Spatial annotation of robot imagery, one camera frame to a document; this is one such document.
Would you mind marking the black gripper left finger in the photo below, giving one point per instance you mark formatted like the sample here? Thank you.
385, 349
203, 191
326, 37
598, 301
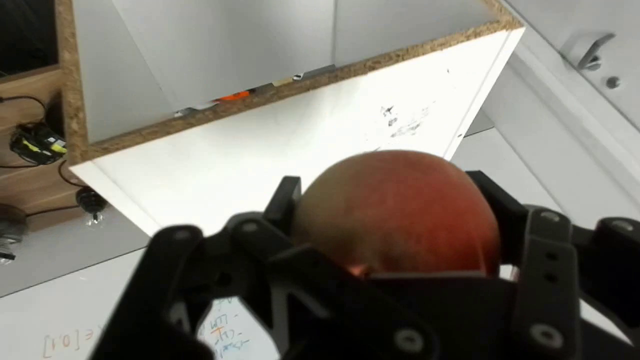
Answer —
200, 287

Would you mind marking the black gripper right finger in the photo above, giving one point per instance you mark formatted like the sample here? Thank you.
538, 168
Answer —
573, 287

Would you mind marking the red orange peach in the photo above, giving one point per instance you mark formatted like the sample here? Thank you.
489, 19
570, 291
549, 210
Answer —
401, 212

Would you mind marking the black round knob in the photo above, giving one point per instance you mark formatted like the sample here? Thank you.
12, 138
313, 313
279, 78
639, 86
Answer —
90, 203

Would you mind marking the white chipboard shelf unit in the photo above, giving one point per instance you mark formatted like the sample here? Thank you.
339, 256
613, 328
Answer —
266, 146

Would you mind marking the small orange item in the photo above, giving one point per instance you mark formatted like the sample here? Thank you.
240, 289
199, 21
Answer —
233, 97

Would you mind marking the black yellow device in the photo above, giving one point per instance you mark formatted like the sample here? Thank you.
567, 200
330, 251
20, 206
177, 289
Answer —
39, 143

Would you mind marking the wooden particle board frame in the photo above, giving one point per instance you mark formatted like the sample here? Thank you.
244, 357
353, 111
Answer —
31, 186

